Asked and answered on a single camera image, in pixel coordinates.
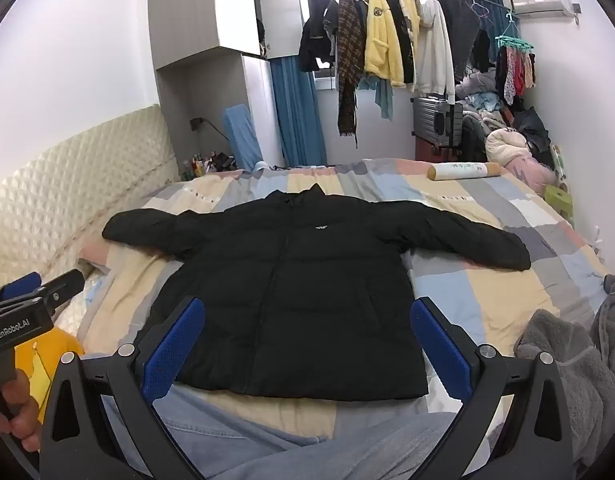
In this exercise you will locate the row of hanging clothes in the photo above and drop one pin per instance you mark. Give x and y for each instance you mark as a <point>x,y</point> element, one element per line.
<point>382,40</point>

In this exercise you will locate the white rolled scroll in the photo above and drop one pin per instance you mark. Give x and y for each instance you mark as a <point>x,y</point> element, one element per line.
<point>462,170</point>

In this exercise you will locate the pile of mixed clothes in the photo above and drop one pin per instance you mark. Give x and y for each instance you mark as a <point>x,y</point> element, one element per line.
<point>512,145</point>

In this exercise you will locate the grey fleece garment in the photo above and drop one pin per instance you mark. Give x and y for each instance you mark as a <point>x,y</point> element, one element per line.
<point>572,365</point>

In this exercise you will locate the cluster of small bottles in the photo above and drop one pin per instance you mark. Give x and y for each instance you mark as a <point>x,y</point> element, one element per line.
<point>210,162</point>

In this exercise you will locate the green sock hanger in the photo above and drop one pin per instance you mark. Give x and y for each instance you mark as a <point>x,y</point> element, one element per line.
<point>515,42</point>

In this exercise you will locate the blue curtain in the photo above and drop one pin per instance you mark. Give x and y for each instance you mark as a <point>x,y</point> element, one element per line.
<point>297,110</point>

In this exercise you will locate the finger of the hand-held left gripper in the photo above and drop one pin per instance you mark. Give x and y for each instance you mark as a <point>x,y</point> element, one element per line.
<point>62,287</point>
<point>17,286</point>

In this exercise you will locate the patchwork bed blanket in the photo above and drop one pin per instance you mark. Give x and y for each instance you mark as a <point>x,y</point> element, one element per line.
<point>492,285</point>

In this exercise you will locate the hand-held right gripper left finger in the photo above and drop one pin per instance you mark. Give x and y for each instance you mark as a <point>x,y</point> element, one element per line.
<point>177,345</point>

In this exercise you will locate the grey white wardrobe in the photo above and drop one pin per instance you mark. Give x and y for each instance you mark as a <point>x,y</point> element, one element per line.
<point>202,20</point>

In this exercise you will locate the black puffer jacket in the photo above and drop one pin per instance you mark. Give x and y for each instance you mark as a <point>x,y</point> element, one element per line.
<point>297,300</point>

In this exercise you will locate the person's blue jeans legs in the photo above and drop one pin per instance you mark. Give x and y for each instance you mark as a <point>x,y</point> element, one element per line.
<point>287,455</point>

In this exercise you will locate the green plastic stool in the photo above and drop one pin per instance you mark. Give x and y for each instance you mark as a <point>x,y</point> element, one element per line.
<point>560,199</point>

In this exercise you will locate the silver suitcase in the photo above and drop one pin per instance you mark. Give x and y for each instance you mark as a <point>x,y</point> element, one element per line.
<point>435,117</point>

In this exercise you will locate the yellow plush pillow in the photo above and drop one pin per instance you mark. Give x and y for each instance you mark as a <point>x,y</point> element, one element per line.
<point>44,360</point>

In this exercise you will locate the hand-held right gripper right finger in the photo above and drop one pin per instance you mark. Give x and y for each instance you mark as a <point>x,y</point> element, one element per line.
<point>440,345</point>

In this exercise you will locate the white patterned pillow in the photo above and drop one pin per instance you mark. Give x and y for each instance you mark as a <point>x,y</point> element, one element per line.
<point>84,300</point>

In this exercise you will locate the white air conditioner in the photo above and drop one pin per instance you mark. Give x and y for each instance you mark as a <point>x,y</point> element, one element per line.
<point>542,7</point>

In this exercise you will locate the person's left hand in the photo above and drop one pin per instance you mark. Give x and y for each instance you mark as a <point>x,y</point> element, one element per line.
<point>24,410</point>

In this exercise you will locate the cream quilted headboard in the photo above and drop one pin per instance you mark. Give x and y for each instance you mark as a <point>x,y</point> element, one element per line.
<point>62,185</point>

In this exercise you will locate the black wall plug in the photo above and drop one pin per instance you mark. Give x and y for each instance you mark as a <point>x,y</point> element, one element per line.
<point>196,123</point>

